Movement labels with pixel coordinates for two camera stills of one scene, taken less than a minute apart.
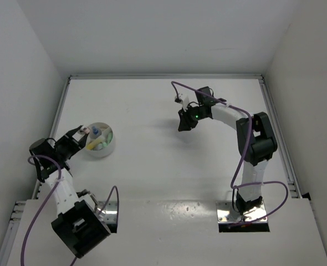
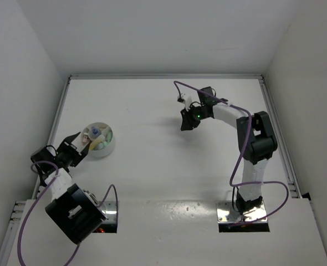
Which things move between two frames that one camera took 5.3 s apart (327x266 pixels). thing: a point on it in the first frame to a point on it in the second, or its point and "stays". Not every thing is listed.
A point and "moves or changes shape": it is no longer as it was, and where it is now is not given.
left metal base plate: (109, 213) stays
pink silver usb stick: (87, 131) moves or changes shape
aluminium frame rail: (19, 206) stays
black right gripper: (186, 123) stays
